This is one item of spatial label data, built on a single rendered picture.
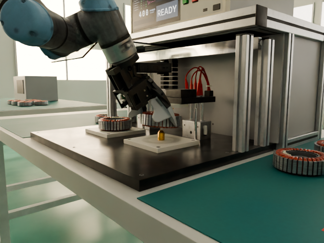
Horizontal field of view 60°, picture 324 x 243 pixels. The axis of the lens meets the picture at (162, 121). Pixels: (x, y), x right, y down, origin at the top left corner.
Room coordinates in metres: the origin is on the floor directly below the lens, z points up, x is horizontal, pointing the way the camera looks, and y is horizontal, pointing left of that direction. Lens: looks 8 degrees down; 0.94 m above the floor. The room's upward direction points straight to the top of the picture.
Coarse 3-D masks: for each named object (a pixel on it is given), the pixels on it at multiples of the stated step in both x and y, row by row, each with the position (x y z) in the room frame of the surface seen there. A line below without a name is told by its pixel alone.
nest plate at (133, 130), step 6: (90, 132) 0.93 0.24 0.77; (96, 132) 0.89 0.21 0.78; (102, 132) 0.88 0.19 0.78; (108, 132) 0.88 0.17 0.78; (114, 132) 0.88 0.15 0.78; (120, 132) 0.88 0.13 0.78; (126, 132) 0.89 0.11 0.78; (132, 132) 0.90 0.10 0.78; (138, 132) 0.92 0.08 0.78; (144, 132) 0.94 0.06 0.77
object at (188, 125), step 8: (184, 120) 0.87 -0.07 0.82; (192, 120) 0.86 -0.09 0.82; (200, 120) 0.86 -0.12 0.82; (184, 128) 0.87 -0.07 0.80; (192, 128) 0.84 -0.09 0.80; (200, 128) 0.82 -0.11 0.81; (208, 128) 0.84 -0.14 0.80; (184, 136) 0.87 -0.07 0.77; (192, 136) 0.84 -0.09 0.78; (200, 136) 0.82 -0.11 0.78; (208, 136) 0.84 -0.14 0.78
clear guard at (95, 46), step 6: (96, 42) 0.80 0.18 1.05; (138, 42) 0.90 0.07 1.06; (144, 42) 0.91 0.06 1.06; (84, 48) 0.82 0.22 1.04; (90, 48) 0.79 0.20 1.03; (96, 48) 1.02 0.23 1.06; (138, 48) 1.02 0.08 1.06; (144, 48) 1.02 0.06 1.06; (150, 48) 1.02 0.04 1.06; (156, 48) 1.02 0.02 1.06; (72, 54) 0.85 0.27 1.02; (78, 54) 0.81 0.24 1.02; (84, 54) 0.78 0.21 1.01; (54, 60) 0.94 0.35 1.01; (60, 60) 0.89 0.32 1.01; (66, 60) 0.86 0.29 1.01
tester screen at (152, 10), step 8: (136, 0) 1.07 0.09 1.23; (144, 0) 1.03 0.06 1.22; (152, 0) 1.00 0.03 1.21; (168, 0) 0.94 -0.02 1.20; (136, 8) 1.07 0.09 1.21; (144, 8) 1.03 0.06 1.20; (152, 8) 1.00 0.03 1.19; (136, 16) 1.07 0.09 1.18; (176, 16) 0.91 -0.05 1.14; (144, 24) 1.03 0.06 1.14; (152, 24) 1.00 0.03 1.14
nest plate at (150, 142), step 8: (144, 136) 0.81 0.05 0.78; (152, 136) 0.81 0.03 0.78; (168, 136) 0.81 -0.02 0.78; (176, 136) 0.81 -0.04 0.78; (128, 144) 0.76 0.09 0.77; (136, 144) 0.73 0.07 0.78; (144, 144) 0.71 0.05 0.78; (152, 144) 0.71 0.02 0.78; (160, 144) 0.71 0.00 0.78; (168, 144) 0.71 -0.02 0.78; (176, 144) 0.71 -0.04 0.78; (184, 144) 0.72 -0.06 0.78; (192, 144) 0.74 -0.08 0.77; (160, 152) 0.67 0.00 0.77
